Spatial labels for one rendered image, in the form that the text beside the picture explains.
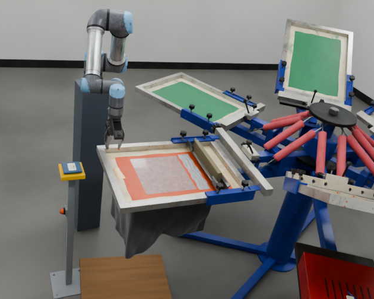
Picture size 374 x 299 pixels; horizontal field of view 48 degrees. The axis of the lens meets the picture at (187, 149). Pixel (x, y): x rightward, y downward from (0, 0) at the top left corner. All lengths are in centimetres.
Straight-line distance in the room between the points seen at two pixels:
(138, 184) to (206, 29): 448
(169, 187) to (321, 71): 188
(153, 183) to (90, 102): 74
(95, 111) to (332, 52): 212
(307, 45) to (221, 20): 293
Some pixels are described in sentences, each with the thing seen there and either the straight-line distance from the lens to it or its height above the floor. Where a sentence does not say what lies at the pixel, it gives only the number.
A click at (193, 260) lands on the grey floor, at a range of 334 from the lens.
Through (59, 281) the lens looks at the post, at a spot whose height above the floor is 1.
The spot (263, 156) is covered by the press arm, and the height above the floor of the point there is 104.
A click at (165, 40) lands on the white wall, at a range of 639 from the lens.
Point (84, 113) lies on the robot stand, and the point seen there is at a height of 104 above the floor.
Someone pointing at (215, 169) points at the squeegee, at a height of 106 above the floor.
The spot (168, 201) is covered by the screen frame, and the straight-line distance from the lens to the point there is 223.
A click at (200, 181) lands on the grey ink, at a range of 247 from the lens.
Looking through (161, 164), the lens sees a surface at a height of 96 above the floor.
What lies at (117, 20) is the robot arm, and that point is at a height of 173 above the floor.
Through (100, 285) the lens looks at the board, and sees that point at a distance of 307.
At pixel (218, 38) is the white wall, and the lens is 671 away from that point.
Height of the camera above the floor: 239
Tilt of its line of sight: 32 degrees down
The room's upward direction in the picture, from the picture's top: 11 degrees clockwise
